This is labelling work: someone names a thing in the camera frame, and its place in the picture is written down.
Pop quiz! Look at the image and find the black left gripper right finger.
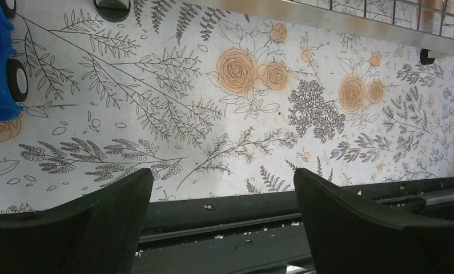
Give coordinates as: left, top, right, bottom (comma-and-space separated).
294, 168, 454, 273

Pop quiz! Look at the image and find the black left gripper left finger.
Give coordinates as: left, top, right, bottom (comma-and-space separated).
0, 168, 154, 273

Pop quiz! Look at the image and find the steel two-tier dish rack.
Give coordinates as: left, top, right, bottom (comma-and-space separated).
93, 1, 454, 65

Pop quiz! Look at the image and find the floral tablecloth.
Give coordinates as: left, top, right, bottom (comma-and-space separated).
0, 1, 454, 213

